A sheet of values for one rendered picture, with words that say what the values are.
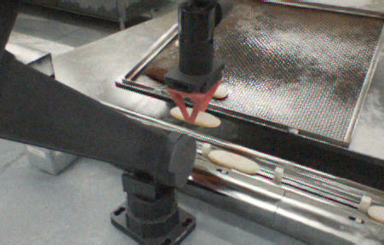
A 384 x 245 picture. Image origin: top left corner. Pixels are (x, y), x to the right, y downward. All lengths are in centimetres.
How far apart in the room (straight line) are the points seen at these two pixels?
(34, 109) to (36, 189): 46
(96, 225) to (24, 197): 15
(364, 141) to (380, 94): 15
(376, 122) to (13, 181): 69
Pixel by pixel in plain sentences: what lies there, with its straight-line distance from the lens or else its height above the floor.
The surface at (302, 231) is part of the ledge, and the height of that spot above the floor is 84.
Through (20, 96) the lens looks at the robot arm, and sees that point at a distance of 28.
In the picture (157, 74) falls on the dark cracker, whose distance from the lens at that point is 87.
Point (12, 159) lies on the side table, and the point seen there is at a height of 82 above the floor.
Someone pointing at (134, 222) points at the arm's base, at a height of 86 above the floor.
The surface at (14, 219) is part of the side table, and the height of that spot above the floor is 82.
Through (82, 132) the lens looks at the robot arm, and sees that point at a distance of 34.
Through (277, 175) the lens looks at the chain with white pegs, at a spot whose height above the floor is 86.
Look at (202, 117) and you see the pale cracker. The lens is 67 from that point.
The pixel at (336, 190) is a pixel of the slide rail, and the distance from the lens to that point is 69.
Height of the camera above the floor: 130
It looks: 35 degrees down
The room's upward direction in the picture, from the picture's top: straight up
